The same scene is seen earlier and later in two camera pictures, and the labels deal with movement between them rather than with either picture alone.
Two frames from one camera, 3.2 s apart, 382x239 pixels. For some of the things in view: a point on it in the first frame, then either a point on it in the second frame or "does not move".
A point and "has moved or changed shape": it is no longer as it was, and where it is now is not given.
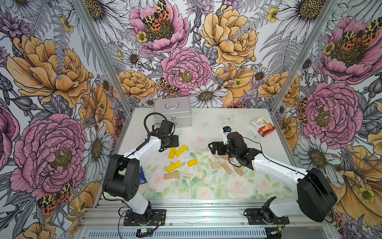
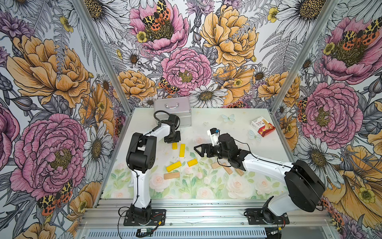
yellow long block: x=173 y=166 does not move
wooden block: x=216 y=165 does not move
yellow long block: x=182 y=149 has moved or changed shape
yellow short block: x=192 y=162 does not move
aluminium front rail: x=193 y=213 does not move
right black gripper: x=221 y=145 → x=204 y=149
